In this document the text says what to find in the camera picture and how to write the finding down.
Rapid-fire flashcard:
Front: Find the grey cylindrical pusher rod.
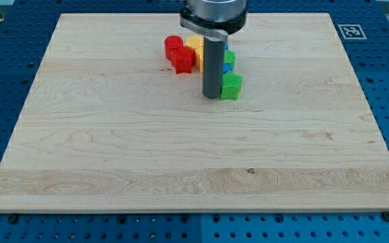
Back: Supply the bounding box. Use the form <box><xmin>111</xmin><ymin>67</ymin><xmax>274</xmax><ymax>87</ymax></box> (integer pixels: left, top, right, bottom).
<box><xmin>203</xmin><ymin>36</ymin><xmax>225</xmax><ymax>99</ymax></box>

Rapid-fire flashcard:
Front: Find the blue triangle block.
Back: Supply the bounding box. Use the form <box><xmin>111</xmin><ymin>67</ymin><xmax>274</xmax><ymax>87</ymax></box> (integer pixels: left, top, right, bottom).
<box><xmin>222</xmin><ymin>63</ymin><xmax>233</xmax><ymax>74</ymax></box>

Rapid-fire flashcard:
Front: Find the yellow block behind rod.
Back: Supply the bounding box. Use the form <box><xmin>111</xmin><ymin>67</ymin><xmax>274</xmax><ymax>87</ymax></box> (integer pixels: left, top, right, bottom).
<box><xmin>195</xmin><ymin>47</ymin><xmax>204</xmax><ymax>73</ymax></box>

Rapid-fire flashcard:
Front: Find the green cylinder block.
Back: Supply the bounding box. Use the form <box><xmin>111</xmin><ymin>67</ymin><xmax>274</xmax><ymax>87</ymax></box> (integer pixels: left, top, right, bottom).
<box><xmin>224</xmin><ymin>49</ymin><xmax>236</xmax><ymax>67</ymax></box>

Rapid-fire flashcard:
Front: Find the yellow hexagon block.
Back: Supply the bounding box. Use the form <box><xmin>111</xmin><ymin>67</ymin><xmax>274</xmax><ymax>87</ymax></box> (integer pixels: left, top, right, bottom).
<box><xmin>185</xmin><ymin>35</ymin><xmax>204</xmax><ymax>50</ymax></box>

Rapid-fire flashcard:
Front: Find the red star block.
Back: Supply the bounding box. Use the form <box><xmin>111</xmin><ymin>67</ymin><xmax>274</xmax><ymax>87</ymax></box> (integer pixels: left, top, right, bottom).
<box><xmin>170</xmin><ymin>47</ymin><xmax>196</xmax><ymax>74</ymax></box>

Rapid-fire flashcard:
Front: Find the green star block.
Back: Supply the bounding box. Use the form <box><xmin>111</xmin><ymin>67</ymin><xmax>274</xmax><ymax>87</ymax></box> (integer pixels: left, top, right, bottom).
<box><xmin>220</xmin><ymin>71</ymin><xmax>243</xmax><ymax>101</ymax></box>

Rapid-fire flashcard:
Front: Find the red cylinder block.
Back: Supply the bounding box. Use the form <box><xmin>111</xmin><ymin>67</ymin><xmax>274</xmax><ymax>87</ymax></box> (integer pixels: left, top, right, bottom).
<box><xmin>163</xmin><ymin>35</ymin><xmax>184</xmax><ymax>61</ymax></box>

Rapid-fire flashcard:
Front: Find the wooden board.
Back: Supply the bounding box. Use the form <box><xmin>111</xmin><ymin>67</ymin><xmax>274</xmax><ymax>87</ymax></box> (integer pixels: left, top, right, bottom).
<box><xmin>0</xmin><ymin>13</ymin><xmax>389</xmax><ymax>213</ymax></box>

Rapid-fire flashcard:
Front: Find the white fiducial marker tag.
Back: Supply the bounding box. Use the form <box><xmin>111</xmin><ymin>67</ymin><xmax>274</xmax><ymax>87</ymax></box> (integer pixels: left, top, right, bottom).
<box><xmin>338</xmin><ymin>24</ymin><xmax>367</xmax><ymax>40</ymax></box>

